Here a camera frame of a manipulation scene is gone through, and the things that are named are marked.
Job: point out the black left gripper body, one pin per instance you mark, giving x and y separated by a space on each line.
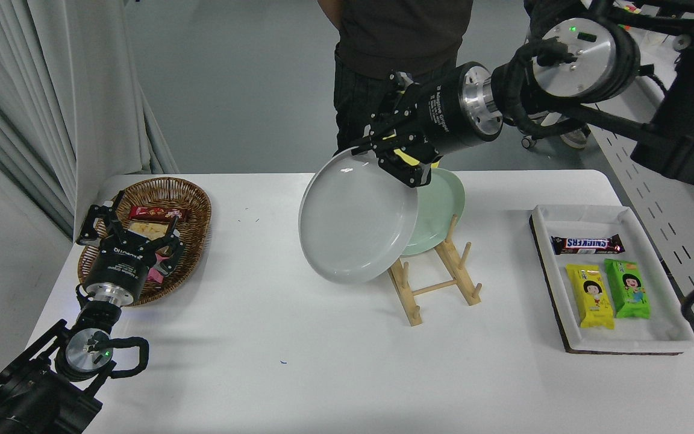
122 266

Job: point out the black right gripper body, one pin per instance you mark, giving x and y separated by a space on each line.
446 114

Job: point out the yellow plate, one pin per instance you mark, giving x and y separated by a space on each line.
408 158

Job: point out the grey plate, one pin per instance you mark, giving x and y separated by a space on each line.
353 217

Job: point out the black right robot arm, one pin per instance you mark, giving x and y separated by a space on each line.
684 120

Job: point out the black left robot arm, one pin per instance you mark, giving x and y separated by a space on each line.
34 398

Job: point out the mint green plate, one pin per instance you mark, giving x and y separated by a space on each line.
443 205

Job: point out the wooden plate rack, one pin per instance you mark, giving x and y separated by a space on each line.
410 301

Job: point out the pink snack pack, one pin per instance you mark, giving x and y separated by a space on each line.
157 276

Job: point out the pale yellow snack pack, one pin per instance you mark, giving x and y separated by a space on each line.
145 230

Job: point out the red snack bar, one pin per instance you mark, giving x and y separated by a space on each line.
154 213

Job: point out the brown wicker basket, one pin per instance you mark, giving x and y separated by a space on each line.
193 205

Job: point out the standing person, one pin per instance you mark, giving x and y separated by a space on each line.
395 36

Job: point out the grey curtain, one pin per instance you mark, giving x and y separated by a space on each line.
52 90

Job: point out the white tray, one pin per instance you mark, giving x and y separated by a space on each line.
570 217

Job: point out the brown Snickers bar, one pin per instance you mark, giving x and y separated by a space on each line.
588 243

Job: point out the yellow cartoon snack pack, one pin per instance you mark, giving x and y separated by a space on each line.
591 298

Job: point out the white perforated desk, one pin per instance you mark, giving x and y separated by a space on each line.
654 211

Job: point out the green cartoon snack pack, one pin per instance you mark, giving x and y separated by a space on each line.
627 289

